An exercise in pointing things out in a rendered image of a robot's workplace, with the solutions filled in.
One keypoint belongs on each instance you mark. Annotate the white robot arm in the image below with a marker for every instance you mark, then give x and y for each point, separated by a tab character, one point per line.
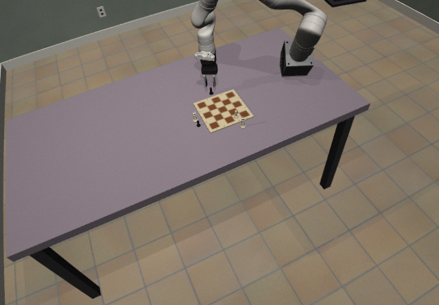
307	36

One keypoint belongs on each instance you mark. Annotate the brown and cream chessboard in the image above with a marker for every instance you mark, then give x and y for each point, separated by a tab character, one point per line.
218	111

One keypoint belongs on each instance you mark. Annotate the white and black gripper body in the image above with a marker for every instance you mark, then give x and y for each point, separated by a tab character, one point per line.
207	53

